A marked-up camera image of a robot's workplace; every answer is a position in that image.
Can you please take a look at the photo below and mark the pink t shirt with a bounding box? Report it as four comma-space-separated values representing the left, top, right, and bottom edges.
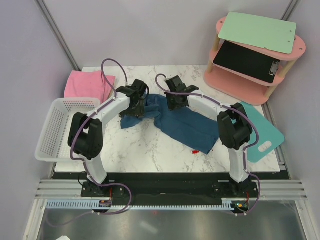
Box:
64, 70, 112, 103

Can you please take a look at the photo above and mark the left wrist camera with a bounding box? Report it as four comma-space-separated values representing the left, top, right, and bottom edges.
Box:
130, 79, 150, 99

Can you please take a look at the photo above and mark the white plastic basket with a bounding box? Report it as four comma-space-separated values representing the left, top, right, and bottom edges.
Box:
35, 97, 101, 163

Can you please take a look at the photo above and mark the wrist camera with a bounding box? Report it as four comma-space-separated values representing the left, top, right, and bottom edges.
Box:
130, 79, 150, 99
165, 76, 187, 93

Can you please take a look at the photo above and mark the blue t shirt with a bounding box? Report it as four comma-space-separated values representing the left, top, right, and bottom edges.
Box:
120, 94, 220, 154

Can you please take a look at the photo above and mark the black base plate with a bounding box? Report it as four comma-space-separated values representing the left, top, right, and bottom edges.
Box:
81, 172, 259, 199

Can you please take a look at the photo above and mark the teal cutting board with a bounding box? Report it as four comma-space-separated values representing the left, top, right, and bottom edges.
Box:
241, 102, 285, 163

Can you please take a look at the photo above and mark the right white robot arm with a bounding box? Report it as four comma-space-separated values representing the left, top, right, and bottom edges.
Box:
164, 80, 259, 197

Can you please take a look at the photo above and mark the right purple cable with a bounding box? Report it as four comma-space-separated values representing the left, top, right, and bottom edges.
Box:
154, 73, 261, 201

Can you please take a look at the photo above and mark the pink three tier shelf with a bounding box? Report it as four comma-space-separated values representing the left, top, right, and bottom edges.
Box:
202, 16, 307, 106

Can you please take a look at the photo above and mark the black clipboard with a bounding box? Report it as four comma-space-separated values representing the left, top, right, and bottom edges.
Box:
213, 41, 280, 84

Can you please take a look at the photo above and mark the white cable duct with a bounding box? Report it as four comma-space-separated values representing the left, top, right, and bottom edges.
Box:
46, 199, 235, 211

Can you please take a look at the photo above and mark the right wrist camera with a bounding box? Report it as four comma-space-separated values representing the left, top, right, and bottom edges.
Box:
165, 76, 187, 93

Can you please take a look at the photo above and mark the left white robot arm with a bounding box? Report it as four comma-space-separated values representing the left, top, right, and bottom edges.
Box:
67, 84, 149, 197

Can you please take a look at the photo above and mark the green clipboard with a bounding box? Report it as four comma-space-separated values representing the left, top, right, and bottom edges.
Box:
218, 12, 297, 54

